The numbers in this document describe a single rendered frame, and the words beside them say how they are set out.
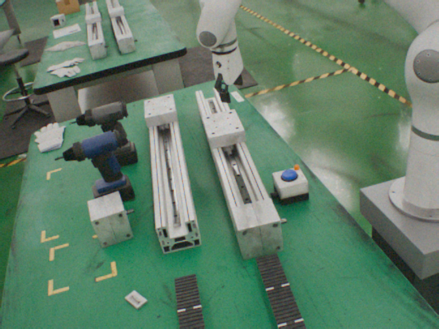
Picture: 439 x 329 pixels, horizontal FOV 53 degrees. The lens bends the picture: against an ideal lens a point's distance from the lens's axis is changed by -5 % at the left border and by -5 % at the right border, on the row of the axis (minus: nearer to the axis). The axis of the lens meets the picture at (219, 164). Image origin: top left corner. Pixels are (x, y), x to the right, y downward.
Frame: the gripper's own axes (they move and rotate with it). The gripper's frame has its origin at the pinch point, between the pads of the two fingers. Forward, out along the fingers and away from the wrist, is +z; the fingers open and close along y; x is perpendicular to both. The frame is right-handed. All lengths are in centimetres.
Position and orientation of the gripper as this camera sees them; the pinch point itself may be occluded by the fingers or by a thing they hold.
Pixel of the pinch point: (232, 91)
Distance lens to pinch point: 142.3
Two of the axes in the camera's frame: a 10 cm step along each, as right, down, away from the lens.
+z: 1.7, 7.1, 6.8
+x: -8.9, -1.9, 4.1
